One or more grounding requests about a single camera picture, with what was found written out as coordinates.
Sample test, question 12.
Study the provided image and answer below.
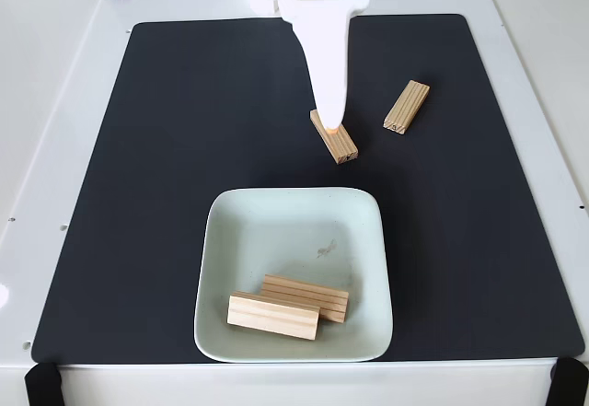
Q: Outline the black rubber mat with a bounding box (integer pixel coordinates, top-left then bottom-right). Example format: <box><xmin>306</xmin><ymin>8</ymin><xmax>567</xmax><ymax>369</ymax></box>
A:
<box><xmin>29</xmin><ymin>13</ymin><xmax>585</xmax><ymax>365</ymax></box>

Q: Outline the grooved wooden block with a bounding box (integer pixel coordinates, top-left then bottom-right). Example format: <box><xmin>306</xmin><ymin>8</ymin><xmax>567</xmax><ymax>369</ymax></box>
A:
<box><xmin>226</xmin><ymin>290</ymin><xmax>321</xmax><ymax>342</ymax></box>
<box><xmin>309</xmin><ymin>109</ymin><xmax>360</xmax><ymax>166</ymax></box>
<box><xmin>260</xmin><ymin>273</ymin><xmax>350</xmax><ymax>324</ymax></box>
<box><xmin>382</xmin><ymin>79</ymin><xmax>432</xmax><ymax>137</ymax></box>

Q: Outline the pale green square plate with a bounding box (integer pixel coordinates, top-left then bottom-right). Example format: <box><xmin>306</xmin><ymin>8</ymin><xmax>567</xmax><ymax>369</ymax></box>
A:
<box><xmin>192</xmin><ymin>187</ymin><xmax>395</xmax><ymax>364</ymax></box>

